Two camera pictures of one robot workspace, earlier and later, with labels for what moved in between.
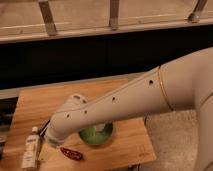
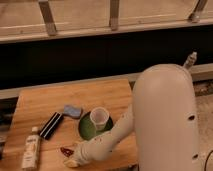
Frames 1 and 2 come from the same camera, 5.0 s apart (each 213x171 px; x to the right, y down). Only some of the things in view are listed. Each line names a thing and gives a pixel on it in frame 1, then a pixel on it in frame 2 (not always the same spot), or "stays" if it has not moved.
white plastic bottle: (31, 150) stays
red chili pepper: (71, 153) stays
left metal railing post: (48, 17) stays
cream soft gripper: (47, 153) → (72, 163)
